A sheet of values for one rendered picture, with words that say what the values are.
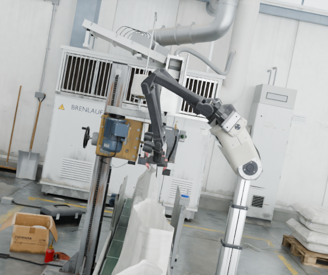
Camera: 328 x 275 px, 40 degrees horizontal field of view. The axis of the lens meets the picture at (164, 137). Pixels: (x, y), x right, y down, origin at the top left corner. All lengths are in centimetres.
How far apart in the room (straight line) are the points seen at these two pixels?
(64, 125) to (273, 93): 318
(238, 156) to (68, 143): 390
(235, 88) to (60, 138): 257
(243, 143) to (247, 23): 418
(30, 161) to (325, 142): 487
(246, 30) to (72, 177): 322
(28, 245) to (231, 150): 223
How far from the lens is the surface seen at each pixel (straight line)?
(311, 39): 807
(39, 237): 427
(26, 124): 786
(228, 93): 664
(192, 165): 632
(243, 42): 675
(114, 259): 327
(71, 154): 639
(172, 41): 614
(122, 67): 361
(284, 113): 722
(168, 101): 576
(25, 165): 762
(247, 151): 282
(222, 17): 591
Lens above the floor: 144
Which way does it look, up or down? 3 degrees down
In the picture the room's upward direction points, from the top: 11 degrees clockwise
